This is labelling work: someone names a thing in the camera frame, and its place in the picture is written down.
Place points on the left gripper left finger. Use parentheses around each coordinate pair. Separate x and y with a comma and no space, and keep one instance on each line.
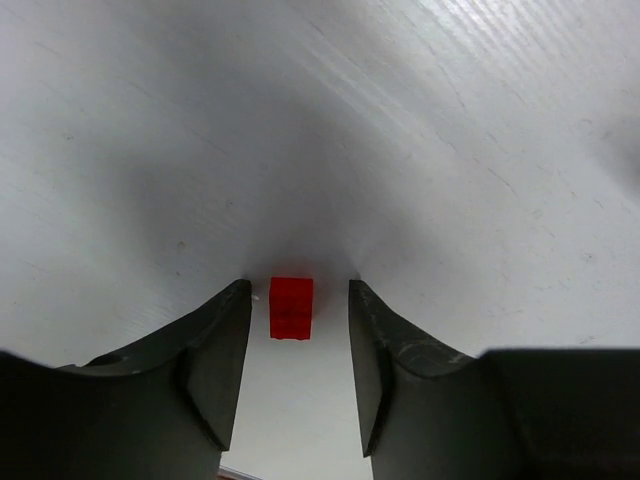
(162,407)

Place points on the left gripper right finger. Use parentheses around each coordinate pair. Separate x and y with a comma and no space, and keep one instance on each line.
(428,411)

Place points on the small red lego tile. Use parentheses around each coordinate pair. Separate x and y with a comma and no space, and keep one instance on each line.
(291,308)

